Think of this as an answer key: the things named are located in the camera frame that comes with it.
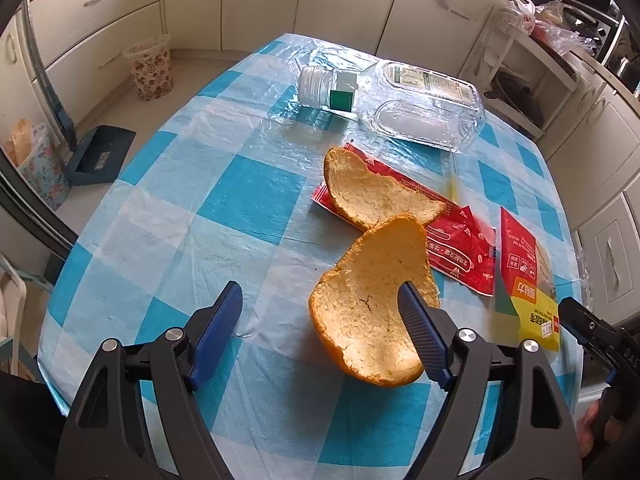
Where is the blue dustpan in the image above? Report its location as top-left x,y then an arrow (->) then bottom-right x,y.
65,125 -> 137,187

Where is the person's right hand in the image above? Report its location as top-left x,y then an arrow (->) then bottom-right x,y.
576,401 -> 613,458

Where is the black frying pan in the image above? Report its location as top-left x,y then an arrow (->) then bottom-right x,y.
484,70 -> 546,128

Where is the large orange pomelo peel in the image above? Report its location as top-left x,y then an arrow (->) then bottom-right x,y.
308,213 -> 442,388
322,147 -> 447,231

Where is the blue checkered plastic tablecloth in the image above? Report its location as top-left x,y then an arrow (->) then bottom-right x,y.
37,32 -> 586,466

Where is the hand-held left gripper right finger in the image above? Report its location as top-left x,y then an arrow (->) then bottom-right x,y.
397,281 -> 586,480

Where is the clear plastic bag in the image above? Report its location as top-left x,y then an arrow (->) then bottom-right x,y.
532,0 -> 601,56

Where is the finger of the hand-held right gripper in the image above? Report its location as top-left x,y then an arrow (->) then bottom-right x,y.
557,297 -> 626,368

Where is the white and blue shelf rack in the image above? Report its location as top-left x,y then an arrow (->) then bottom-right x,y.
0,252 -> 56,386

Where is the white stove side cabinet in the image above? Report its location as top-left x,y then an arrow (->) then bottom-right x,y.
25,0 -> 168,96

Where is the white drawer cabinet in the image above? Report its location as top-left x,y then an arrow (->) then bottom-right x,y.
540,80 -> 640,321

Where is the white red printed plastic bag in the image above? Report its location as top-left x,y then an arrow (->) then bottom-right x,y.
505,0 -> 538,36

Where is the red snack wrapper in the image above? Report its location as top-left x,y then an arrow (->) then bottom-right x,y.
311,142 -> 498,297

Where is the red and yellow package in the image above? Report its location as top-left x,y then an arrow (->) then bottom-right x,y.
498,206 -> 563,352

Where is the clear plastic bottle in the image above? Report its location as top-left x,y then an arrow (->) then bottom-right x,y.
298,59 -> 487,153

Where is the white floral wastebasket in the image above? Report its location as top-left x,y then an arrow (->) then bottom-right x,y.
122,35 -> 175,102

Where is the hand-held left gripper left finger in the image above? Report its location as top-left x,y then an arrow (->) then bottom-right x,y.
54,280 -> 244,480

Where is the person's left trouser leg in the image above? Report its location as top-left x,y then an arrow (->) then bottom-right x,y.
0,370 -> 71,480

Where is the white shelf cart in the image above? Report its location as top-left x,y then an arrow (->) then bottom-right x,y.
467,7 -> 581,141

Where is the grey sliding door frame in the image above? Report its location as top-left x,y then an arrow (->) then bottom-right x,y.
0,0 -> 81,261

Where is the floral bin with plastic liner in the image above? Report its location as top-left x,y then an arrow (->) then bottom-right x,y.
2,119 -> 68,211

